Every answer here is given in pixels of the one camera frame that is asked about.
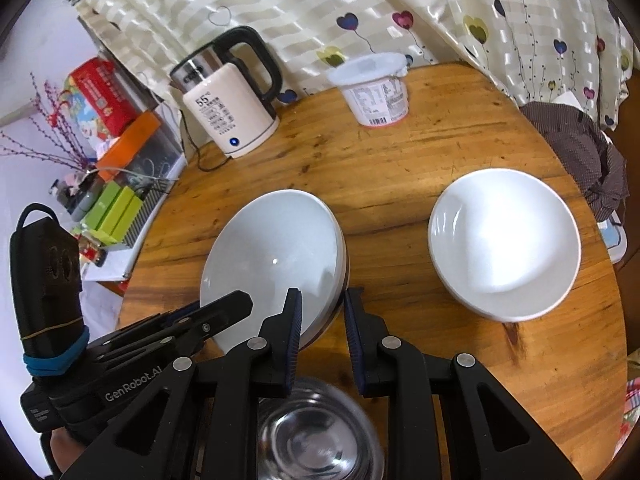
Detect clear storage box orange lid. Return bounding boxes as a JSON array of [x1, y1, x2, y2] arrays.
[[95, 110, 187, 186]]

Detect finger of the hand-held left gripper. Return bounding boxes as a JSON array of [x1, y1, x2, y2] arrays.
[[115, 302, 202, 337], [95, 291, 254, 361]]

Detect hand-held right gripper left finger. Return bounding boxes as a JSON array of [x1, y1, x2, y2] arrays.
[[60, 287, 304, 480]]

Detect green boxes stack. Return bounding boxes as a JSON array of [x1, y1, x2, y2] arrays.
[[82, 181, 123, 233]]

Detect red white figurine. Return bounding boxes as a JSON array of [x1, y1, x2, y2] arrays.
[[75, 230, 108, 268]]

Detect black white striped box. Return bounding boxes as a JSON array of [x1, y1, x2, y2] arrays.
[[122, 177, 176, 251]]

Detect white side shelf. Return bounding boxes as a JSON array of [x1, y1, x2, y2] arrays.
[[75, 105, 188, 306]]

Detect wide white bowl blue band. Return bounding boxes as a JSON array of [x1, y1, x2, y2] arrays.
[[199, 189, 349, 356]]

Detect black kettle cable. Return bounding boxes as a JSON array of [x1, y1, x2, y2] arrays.
[[177, 105, 236, 172]]

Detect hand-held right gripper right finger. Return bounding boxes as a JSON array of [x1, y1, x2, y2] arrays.
[[343, 287, 553, 480]]

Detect grey oval device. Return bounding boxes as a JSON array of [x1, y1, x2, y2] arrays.
[[65, 180, 101, 221]]

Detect clear pump bottle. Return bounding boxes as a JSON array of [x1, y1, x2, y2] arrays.
[[49, 177, 71, 208]]

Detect red cartoon gift box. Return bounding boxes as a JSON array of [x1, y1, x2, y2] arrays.
[[60, 57, 138, 141]]

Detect pink patterned cloth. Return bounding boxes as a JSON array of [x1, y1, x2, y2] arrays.
[[617, 375, 640, 456]]

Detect dark checked cloth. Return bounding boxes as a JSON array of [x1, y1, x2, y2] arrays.
[[520, 101, 630, 221]]

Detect white plastic tub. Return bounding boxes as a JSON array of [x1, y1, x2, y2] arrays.
[[326, 52, 410, 129]]

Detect tall white bowl blue band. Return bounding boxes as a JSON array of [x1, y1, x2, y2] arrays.
[[428, 169, 582, 324]]

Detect white cable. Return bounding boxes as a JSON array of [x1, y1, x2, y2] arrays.
[[87, 167, 168, 186]]

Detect purple flower branches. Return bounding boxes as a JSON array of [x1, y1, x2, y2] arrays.
[[0, 72, 101, 171]]

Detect stainless steel bowl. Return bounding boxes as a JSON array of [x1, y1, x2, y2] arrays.
[[256, 376, 387, 480]]

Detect white electric kettle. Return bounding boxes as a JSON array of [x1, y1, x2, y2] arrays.
[[169, 26, 284, 160]]

